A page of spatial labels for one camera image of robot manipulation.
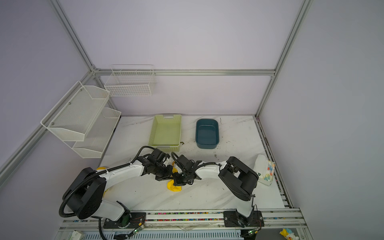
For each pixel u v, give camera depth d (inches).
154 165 27.7
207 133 42.7
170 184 33.0
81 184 17.3
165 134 42.4
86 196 16.7
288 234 26.5
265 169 33.3
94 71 35.8
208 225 28.8
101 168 37.5
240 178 18.8
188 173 27.2
